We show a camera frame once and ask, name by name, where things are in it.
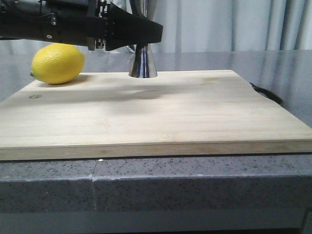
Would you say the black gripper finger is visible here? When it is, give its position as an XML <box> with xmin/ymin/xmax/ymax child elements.
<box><xmin>105</xmin><ymin>1</ymin><xmax>163</xmax><ymax>51</ymax></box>

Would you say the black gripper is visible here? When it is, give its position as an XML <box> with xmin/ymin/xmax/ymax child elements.
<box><xmin>0</xmin><ymin>0</ymin><xmax>107</xmax><ymax>51</ymax></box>

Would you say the silver metal jigger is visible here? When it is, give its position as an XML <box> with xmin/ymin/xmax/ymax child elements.
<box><xmin>129</xmin><ymin>0</ymin><xmax>157</xmax><ymax>78</ymax></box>

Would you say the yellow lemon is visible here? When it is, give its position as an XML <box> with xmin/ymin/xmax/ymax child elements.
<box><xmin>31</xmin><ymin>43</ymin><xmax>85</xmax><ymax>84</ymax></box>

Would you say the light wooden cutting board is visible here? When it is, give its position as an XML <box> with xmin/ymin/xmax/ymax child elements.
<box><xmin>0</xmin><ymin>70</ymin><xmax>312</xmax><ymax>160</ymax></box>

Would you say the black cutting board handle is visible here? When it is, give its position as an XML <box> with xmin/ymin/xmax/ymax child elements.
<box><xmin>250</xmin><ymin>82</ymin><xmax>283</xmax><ymax>106</ymax></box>

